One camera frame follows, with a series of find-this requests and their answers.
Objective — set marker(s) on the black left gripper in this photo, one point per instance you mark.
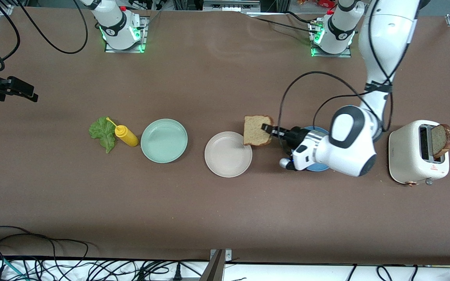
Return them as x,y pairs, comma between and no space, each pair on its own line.
296,135

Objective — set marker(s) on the light brown bread slice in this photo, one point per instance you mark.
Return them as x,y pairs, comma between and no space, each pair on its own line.
254,130

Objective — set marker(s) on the green lettuce leaf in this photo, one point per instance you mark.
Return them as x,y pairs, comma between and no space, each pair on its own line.
102,132

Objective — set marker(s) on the dark crusted bread slice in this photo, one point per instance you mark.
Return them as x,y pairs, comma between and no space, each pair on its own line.
440,140

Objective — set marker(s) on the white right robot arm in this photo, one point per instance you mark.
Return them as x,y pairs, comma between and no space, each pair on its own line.
115,23

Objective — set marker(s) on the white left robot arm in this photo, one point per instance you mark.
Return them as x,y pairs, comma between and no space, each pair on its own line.
350,148

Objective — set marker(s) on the beige plate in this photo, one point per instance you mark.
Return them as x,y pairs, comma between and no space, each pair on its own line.
225,156

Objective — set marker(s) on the blue plate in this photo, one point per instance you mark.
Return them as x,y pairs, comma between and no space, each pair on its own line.
315,168

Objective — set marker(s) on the pale green plate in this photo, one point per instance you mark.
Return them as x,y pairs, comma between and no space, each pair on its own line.
164,140

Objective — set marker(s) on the yellow mustard squeeze bottle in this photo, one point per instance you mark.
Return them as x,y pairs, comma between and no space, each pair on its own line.
127,136

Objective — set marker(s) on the white two-slot toaster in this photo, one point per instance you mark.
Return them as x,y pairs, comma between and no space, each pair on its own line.
404,152

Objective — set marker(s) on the grey metal box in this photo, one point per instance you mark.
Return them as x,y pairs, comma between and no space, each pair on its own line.
231,6

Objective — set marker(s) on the red packet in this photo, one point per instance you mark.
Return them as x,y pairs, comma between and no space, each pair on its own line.
320,3

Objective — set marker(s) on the black power plug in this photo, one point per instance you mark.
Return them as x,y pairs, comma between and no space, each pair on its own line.
177,273

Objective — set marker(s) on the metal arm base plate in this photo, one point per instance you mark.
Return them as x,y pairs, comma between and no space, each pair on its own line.
334,55
144,33

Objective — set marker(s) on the aluminium profile post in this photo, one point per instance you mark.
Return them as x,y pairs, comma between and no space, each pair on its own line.
215,269

